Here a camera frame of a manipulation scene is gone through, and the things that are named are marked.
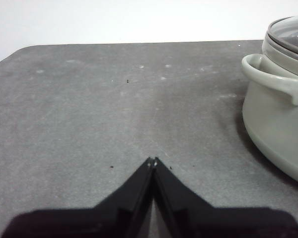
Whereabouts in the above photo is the pale green electric cooking pot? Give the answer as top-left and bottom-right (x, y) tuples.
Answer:
(241, 37), (298, 188)

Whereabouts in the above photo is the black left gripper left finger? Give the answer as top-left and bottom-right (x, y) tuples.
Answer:
(1, 156), (155, 238)

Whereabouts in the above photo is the glass lid with green knob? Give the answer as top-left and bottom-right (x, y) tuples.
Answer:
(266, 13), (298, 64)

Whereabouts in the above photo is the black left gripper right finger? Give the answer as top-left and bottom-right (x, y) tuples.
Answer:
(152, 156), (298, 238)

